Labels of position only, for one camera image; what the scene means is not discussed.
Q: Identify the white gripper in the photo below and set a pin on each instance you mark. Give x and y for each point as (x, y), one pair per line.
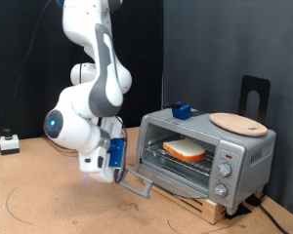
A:
(94, 165)

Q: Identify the white bread slice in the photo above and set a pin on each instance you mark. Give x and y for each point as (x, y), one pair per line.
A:
(185, 150)

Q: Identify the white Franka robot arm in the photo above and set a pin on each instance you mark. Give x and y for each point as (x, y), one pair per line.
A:
(97, 94)

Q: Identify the silver oven knob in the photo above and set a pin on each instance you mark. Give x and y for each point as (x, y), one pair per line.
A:
(224, 169)
(220, 190)

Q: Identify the silver toaster oven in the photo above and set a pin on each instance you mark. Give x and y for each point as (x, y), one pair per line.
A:
(250, 152)

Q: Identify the emergency stop button box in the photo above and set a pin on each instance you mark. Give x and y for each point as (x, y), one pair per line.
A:
(9, 143)

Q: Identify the wooden slatted base block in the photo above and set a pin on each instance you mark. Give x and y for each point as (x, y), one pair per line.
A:
(205, 209)

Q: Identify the round wooden cutting board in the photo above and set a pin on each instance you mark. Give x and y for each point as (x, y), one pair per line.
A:
(237, 124)

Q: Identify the black foam pad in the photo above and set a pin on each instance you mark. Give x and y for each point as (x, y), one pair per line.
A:
(239, 211)
(254, 200)

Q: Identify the black metal bookend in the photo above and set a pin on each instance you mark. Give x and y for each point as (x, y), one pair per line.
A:
(250, 84)

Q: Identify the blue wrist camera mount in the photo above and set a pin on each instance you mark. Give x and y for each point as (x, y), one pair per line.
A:
(116, 152)

